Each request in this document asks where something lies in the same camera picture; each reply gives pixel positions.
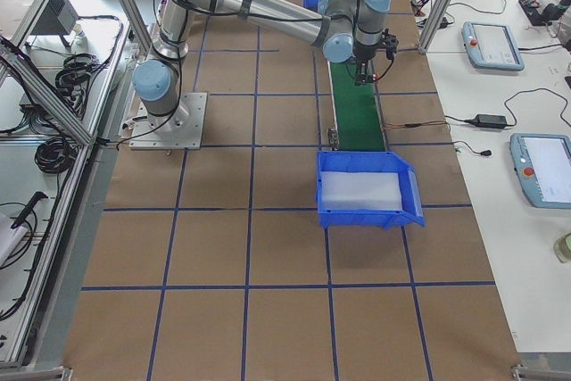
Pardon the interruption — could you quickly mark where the right blue plastic bin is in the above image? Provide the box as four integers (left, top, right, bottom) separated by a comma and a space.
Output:
316, 151, 426, 228

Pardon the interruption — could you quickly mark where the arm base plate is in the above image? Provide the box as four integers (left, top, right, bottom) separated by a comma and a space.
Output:
128, 92, 208, 150

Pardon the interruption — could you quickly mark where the green conveyor belt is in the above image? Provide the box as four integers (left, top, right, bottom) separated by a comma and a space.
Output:
327, 62, 385, 152

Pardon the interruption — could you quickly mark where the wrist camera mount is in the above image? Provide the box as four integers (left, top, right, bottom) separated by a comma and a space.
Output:
381, 29, 399, 61

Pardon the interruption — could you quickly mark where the far teach pendant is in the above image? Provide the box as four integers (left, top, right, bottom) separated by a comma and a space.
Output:
461, 21, 525, 71

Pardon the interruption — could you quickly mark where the red black conveyor wire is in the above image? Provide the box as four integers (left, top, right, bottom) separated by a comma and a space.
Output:
381, 120, 451, 132

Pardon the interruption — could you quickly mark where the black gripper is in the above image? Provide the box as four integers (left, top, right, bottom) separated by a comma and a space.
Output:
354, 44, 377, 86

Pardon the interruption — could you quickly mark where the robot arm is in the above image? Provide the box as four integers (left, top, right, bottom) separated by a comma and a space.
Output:
131, 0, 398, 149

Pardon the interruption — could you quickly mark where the black power adapter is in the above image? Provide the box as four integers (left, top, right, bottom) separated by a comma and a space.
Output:
465, 113, 509, 129

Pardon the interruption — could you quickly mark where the near teach pendant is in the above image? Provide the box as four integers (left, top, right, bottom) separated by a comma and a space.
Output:
509, 133, 570, 210

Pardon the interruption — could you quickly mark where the teach pendant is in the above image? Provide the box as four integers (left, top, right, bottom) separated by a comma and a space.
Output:
461, 21, 525, 71
509, 133, 570, 210

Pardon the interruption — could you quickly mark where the white foam pad right bin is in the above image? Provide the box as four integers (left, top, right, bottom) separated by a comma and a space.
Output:
320, 171, 402, 211

